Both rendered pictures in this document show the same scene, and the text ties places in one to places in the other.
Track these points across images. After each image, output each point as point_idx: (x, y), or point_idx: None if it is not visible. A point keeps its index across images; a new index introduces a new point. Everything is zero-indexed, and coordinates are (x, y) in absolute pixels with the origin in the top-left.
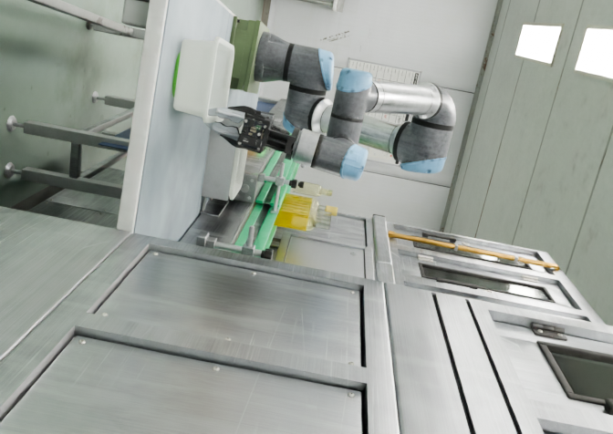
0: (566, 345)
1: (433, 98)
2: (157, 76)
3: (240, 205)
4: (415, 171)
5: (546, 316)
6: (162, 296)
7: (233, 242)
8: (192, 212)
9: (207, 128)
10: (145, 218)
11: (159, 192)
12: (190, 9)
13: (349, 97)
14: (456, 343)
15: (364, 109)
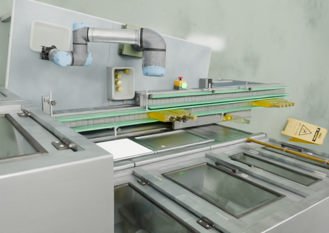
0: (14, 116)
1: (137, 34)
2: (12, 34)
3: (132, 106)
4: (144, 75)
5: (33, 108)
6: None
7: (99, 113)
8: (93, 102)
9: (100, 68)
10: (19, 85)
11: (34, 80)
12: (44, 14)
13: (72, 34)
14: None
15: (79, 38)
